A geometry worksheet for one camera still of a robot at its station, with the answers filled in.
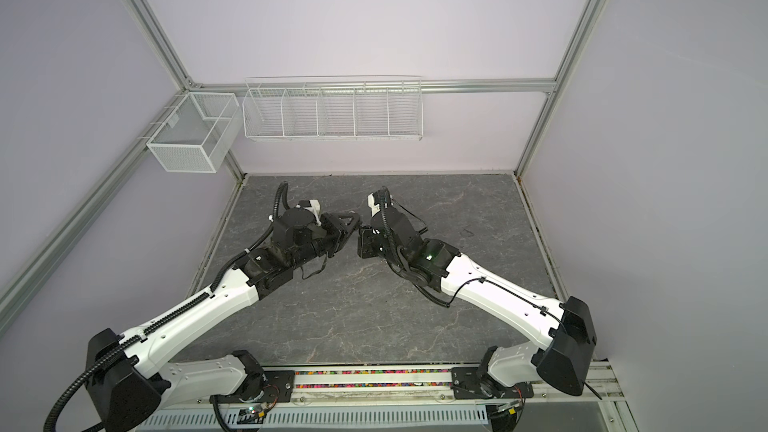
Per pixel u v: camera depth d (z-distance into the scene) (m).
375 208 0.64
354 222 0.70
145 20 0.77
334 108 0.99
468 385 0.74
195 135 0.99
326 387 0.75
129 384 0.38
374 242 0.63
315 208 0.70
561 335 0.40
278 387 0.74
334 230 0.63
